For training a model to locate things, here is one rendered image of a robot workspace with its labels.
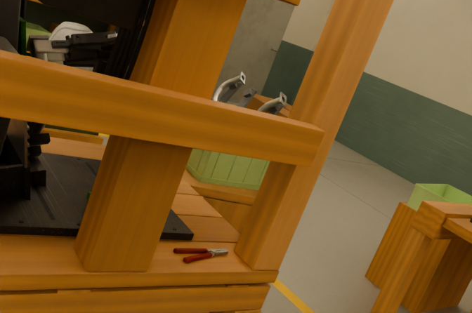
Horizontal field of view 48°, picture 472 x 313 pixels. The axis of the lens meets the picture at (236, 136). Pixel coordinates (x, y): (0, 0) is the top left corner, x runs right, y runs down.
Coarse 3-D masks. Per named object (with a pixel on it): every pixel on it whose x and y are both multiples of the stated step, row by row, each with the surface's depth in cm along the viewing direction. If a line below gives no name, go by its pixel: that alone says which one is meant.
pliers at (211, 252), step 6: (174, 252) 125; (180, 252) 126; (186, 252) 127; (192, 252) 128; (198, 252) 129; (204, 252) 131; (210, 252) 131; (216, 252) 132; (222, 252) 133; (186, 258) 123; (192, 258) 124; (198, 258) 126; (204, 258) 128
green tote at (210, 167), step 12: (192, 156) 215; (204, 156) 208; (216, 156) 208; (228, 156) 211; (240, 156) 214; (192, 168) 213; (204, 168) 208; (216, 168) 210; (228, 168) 213; (240, 168) 216; (252, 168) 219; (264, 168) 222; (204, 180) 209; (216, 180) 212; (228, 180) 215; (240, 180) 219; (252, 180) 222
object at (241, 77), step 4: (240, 72) 255; (236, 76) 256; (240, 76) 253; (244, 76) 257; (228, 80) 257; (232, 80) 256; (236, 80) 255; (240, 80) 253; (244, 80) 256; (224, 84) 258; (228, 84) 257; (232, 84) 258; (220, 88) 258; (224, 88) 258; (216, 92) 257; (220, 92) 258; (216, 96) 256; (216, 100) 254
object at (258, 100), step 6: (258, 96) 756; (264, 96) 777; (252, 102) 736; (258, 102) 724; (264, 102) 717; (252, 108) 733; (258, 108) 722; (282, 108) 730; (288, 108) 749; (282, 114) 682; (288, 114) 694
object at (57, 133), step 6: (42, 132) 182; (48, 132) 184; (54, 132) 185; (60, 132) 186; (66, 132) 188; (72, 132) 191; (66, 138) 188; (72, 138) 190; (78, 138) 191; (84, 138) 192; (90, 138) 193; (96, 138) 195; (102, 138) 196
